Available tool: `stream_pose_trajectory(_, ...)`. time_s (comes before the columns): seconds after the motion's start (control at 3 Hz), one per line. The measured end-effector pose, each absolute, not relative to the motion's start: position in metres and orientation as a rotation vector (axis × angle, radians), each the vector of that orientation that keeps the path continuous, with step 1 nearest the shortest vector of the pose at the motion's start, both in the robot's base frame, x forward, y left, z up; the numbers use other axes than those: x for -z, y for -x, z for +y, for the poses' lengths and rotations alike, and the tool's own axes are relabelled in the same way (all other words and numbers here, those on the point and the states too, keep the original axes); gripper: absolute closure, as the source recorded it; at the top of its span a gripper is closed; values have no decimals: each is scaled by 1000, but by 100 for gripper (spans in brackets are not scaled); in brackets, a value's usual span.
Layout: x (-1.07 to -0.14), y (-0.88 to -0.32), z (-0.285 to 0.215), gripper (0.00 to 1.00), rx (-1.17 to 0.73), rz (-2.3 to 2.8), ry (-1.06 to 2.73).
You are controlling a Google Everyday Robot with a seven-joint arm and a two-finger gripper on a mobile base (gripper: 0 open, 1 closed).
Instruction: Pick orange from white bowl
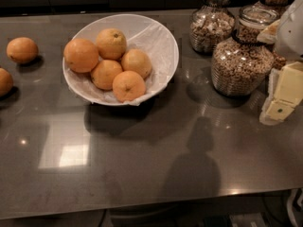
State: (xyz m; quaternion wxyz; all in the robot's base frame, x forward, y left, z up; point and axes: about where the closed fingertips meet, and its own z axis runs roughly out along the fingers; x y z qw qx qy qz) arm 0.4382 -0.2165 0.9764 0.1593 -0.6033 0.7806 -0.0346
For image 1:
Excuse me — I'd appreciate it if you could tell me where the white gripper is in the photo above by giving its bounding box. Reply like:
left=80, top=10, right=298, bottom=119
left=257, top=0, right=303, bottom=126

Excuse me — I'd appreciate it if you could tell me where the large orange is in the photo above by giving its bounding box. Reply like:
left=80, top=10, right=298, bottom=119
left=63, top=38, right=98, bottom=73

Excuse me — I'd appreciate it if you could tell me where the orange, bowl right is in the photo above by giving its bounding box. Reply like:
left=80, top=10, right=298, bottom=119
left=121, top=49, right=152, bottom=79

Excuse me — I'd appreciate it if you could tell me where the orange, bowl front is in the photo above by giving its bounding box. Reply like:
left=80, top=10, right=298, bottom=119
left=113, top=71, right=146, bottom=102

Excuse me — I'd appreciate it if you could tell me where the white bowl with liner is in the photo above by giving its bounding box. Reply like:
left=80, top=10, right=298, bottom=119
left=62, top=14, right=179, bottom=106

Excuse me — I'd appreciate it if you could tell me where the orange, bowl back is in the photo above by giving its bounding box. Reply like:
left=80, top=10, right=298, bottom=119
left=96, top=28, right=127, bottom=60

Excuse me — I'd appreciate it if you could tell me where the orange, bowl centre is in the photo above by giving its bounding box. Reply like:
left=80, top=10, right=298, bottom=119
left=90, top=60, right=123, bottom=91

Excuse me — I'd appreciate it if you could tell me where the glass jar of brown cereal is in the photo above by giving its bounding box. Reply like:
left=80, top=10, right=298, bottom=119
left=255, top=0, right=289, bottom=70

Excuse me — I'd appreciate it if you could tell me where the glass jar of square cereal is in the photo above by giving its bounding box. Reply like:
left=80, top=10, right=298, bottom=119
left=189, top=0, right=235, bottom=54

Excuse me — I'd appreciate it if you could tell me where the orange on table, upper left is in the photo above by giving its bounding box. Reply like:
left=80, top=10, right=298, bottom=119
left=7, top=37, right=39, bottom=64

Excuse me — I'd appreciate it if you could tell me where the orange at left edge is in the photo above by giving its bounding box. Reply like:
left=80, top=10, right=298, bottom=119
left=0, top=68, right=13, bottom=96

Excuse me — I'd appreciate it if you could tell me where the glass jar of ring cereal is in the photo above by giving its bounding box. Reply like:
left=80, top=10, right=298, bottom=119
left=211, top=6, right=278, bottom=97

